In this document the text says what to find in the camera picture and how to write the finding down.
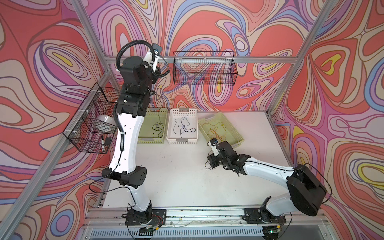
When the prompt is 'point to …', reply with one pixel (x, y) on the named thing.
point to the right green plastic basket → (217, 126)
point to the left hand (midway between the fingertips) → (143, 55)
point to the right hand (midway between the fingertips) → (209, 160)
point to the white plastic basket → (188, 138)
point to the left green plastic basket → (153, 128)
